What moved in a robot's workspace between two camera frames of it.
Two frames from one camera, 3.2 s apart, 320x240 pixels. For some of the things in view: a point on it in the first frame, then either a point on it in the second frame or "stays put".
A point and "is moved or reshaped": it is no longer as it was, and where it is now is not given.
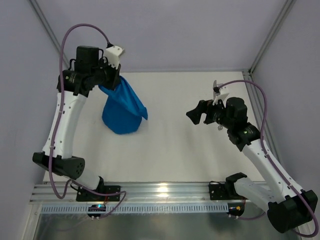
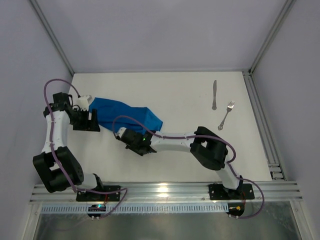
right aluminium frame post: x=287 y=8 stays put
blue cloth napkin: x=123 y=111 is moved or reshaped
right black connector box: x=236 y=209 stays put
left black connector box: x=97 y=207 stays put
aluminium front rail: x=138 y=192 stays put
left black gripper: x=113 y=78 → x=88 y=125
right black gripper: x=208 y=113 → x=138 y=149
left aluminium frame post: x=49 y=29 stays put
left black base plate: x=83 y=195 stays put
